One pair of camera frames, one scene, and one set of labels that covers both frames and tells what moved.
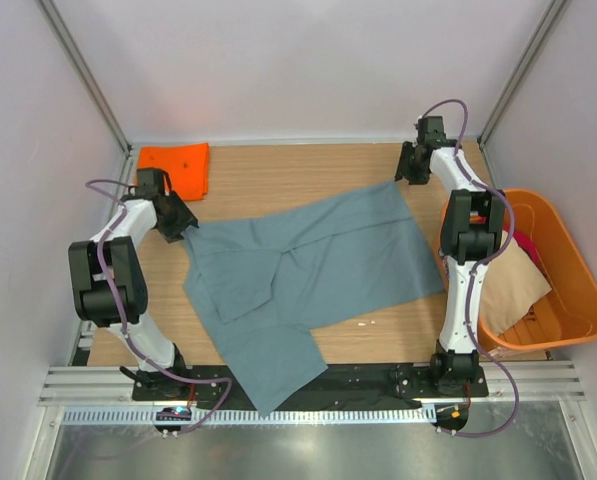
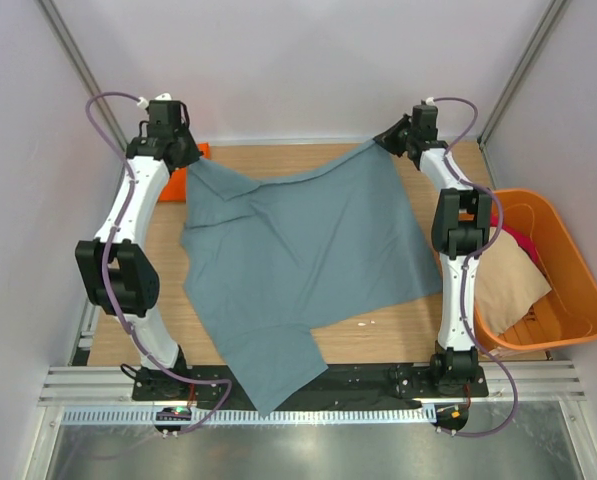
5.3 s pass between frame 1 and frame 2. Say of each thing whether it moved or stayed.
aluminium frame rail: stayed
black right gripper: moved
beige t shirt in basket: stayed
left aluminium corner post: stayed
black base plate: stayed
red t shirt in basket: stayed
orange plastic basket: stayed
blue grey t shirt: moved
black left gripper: moved
